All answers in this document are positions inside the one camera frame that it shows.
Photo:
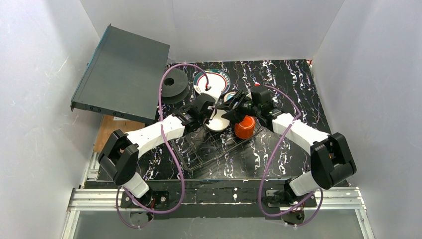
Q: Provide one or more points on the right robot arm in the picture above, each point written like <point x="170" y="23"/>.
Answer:
<point x="331" y="158"/>

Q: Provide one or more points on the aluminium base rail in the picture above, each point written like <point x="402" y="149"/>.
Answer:
<point x="337" y="198"/>

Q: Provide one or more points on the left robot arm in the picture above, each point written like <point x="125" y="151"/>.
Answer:
<point x="122" y="151"/>

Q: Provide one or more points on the dark grey metal box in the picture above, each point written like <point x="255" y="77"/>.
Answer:
<point x="123" y="76"/>

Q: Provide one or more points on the wire dish rack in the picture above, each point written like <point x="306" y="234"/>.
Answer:
<point x="202" y="147"/>

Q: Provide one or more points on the black foam spool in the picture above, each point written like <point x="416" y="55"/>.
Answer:
<point x="175" y="87"/>

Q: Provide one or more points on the wooden board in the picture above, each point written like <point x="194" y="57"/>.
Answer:
<point x="109" y="125"/>

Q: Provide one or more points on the orange mug black handle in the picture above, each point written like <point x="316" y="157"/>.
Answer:
<point x="245" y="128"/>

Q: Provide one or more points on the white floral bowl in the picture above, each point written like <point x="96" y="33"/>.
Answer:
<point x="217" y="123"/>

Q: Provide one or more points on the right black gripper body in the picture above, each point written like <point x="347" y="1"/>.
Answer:
<point x="239" y="101"/>

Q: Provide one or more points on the blue butterfly mug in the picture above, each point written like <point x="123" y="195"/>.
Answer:
<point x="228" y="96"/>

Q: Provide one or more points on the white plate green red rim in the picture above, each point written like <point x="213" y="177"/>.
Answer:
<point x="217" y="78"/>

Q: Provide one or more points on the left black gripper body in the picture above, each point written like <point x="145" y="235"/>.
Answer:
<point x="208" y="107"/>

